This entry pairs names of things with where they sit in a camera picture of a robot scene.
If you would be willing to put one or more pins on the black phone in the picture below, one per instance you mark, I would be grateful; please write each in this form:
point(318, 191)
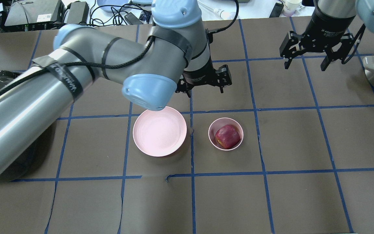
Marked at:
point(276, 10)

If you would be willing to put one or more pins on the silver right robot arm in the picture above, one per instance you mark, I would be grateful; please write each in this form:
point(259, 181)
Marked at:
point(364, 15)

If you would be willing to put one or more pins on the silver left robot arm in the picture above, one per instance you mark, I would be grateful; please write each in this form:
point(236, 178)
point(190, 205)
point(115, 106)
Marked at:
point(175, 58)

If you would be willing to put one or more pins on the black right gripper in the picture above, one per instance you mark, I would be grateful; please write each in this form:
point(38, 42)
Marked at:
point(322, 27)

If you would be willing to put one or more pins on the pink bowl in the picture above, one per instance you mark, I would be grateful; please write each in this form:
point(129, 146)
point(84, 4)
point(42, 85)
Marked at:
point(216, 125)

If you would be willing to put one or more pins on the red apple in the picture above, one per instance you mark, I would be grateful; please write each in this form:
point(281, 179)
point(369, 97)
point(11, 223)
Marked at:
point(228, 136)

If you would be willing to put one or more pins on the white light bulb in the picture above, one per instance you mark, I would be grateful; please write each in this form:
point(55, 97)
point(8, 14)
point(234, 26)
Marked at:
point(224, 14)

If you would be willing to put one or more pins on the black power adapter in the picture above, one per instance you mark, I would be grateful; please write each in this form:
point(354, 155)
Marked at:
point(131, 19)

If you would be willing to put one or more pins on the white paper cup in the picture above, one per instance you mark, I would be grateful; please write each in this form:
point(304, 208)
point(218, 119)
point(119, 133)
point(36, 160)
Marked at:
point(290, 7)

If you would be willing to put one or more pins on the pink plate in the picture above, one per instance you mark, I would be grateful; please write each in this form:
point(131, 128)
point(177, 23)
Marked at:
point(159, 133)

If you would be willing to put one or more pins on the black electronics box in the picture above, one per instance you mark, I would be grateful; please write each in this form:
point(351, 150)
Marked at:
point(34, 12)

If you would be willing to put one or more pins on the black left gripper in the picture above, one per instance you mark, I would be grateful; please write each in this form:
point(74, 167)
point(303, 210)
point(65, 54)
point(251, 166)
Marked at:
point(199, 73)

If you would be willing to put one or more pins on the blue plate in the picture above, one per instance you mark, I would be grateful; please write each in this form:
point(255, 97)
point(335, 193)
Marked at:
point(107, 5)

